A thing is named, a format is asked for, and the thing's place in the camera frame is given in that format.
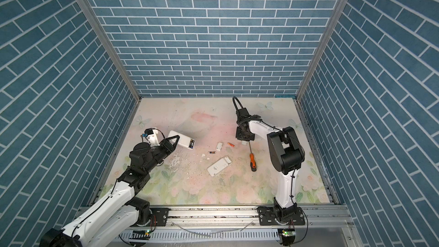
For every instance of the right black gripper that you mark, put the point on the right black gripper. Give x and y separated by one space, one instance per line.
238 136

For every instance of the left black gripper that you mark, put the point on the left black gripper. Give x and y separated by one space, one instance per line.
167 147

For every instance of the white remote control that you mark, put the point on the white remote control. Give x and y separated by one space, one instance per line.
184 141
219 166

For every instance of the white battery cover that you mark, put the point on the white battery cover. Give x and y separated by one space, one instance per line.
219 146

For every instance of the orange handled screwdriver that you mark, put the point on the orange handled screwdriver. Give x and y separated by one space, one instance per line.
253 165

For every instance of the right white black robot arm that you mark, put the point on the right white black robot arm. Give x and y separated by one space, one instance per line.
286 155

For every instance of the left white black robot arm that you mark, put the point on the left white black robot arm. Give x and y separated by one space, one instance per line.
120 207

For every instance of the left controller board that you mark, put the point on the left controller board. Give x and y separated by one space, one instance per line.
140 235

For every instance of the controller board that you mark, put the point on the controller board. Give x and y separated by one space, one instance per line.
287 236
140 235

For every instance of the right controller board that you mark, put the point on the right controller board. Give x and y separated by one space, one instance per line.
287 236

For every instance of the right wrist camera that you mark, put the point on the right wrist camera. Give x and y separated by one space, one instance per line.
242 113

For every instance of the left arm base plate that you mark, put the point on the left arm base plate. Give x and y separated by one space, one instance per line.
154 217

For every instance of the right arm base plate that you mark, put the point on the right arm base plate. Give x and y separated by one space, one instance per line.
270 216

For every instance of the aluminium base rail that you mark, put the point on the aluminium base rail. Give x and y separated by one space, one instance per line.
225 218

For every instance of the right aluminium corner post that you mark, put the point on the right aluminium corner post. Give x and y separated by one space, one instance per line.
333 20

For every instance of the aluminium corner post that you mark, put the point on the aluminium corner post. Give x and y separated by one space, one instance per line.
95 24
333 20

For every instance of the left aluminium corner post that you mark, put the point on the left aluminium corner post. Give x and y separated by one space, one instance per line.
95 24

